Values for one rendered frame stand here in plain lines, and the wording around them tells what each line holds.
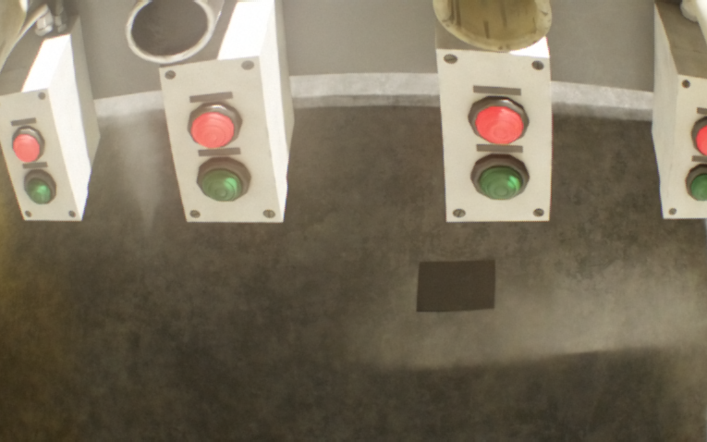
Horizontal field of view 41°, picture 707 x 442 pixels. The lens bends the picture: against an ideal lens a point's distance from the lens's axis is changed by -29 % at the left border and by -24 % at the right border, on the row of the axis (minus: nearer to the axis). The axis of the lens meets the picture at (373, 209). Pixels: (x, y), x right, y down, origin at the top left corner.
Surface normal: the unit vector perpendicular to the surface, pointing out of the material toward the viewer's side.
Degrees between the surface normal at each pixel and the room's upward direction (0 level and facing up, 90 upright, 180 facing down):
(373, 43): 90
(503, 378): 0
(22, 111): 90
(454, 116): 90
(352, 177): 0
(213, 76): 90
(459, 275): 0
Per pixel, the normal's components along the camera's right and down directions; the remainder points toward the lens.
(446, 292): -0.07, -0.66
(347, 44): -0.05, 0.76
